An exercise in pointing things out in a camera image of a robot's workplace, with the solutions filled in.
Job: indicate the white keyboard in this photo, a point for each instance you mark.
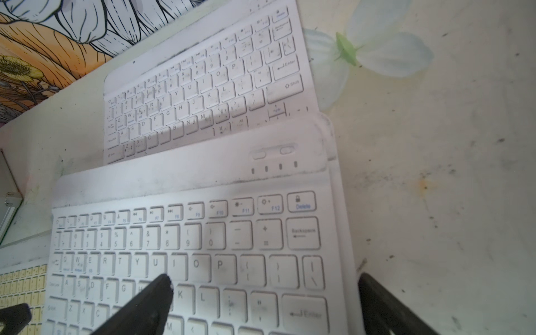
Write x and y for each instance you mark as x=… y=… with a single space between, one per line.
x=243 y=225
x=242 y=66

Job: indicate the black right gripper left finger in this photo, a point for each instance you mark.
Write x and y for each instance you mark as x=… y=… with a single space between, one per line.
x=146 y=313

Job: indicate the pink keyboard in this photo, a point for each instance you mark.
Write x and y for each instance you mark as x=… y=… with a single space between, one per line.
x=348 y=268

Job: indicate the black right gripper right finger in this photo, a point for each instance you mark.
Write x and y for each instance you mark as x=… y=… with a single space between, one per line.
x=383 y=313

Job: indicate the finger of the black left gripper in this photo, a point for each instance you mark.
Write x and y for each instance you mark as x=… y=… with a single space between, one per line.
x=14 y=319

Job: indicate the yellow keyboard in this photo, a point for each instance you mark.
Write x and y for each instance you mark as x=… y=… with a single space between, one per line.
x=25 y=284

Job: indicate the silver metal case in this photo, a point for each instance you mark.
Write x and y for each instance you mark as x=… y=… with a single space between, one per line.
x=11 y=197

